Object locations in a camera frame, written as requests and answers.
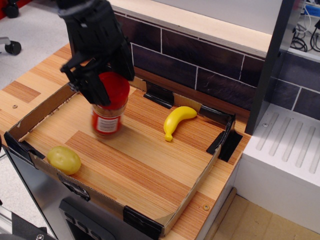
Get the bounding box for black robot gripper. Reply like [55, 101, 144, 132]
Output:
[56, 0, 135, 106]

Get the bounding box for yellow toy banana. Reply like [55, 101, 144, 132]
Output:
[163, 106, 198, 142]

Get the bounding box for office chair caster wheel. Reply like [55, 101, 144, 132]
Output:
[0, 37, 22, 56]

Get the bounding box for light wooden shelf ledge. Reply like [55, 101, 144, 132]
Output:
[110, 0, 272, 58]

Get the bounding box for red-lidded spice bottle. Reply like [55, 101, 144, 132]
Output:
[91, 72, 130, 135]

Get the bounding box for white sink drainboard unit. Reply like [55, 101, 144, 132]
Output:
[234, 104, 320, 233]

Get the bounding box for black oven control panel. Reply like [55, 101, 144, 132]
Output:
[59, 199, 130, 240]

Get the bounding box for dark grey vertical post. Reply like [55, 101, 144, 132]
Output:
[245, 0, 304, 135]

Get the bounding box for yellow toy potato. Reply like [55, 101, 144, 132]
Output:
[46, 146, 82, 176]

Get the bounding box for cardboard fence with black tape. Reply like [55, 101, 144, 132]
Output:
[0, 73, 248, 240]

